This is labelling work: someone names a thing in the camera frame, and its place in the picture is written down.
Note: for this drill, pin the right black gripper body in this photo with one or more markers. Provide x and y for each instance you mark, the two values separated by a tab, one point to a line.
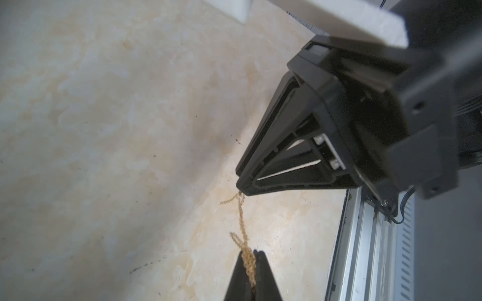
406	117

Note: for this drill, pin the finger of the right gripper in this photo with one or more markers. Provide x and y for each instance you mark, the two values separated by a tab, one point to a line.
299	143

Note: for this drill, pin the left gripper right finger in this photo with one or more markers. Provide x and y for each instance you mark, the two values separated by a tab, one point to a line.
266	287

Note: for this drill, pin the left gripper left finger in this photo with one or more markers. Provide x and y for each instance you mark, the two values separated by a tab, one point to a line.
239	288

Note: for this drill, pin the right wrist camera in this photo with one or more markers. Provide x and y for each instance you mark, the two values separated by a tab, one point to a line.
353	20

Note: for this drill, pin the aluminium front rail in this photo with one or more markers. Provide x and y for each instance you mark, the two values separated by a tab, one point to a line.
373	257

